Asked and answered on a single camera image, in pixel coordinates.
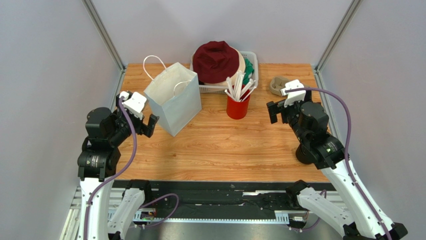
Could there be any white paper bag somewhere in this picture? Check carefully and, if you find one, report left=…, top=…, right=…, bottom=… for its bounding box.
left=142, top=61, right=202, bottom=137

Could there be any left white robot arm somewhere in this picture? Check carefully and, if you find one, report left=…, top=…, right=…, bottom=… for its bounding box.
left=76, top=91, right=159, bottom=240

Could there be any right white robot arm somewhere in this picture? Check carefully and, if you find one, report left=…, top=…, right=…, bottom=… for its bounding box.
left=266, top=87, right=408, bottom=240

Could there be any bottom pulp cup carrier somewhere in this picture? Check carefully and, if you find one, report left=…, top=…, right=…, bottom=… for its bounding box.
left=269, top=76, right=290, bottom=97

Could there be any red cup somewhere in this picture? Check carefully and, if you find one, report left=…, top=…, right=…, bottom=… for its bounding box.
left=226, top=90, right=250, bottom=120

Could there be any green cloth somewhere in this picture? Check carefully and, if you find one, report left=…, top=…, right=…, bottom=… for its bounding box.
left=242, top=58, right=255, bottom=85

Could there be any beige hat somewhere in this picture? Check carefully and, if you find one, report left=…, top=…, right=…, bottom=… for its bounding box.
left=204, top=49, right=246, bottom=88

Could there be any maroon bucket hat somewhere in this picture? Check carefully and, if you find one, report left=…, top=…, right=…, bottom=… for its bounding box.
left=192, top=41, right=240, bottom=84

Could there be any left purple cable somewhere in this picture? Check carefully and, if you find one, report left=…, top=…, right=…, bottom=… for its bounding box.
left=83, top=97, right=138, bottom=240

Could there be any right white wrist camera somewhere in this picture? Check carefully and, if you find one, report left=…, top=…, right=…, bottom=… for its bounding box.
left=280, top=79, right=307, bottom=108

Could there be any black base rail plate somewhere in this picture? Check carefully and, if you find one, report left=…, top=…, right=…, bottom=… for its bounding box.
left=144, top=180, right=306, bottom=220

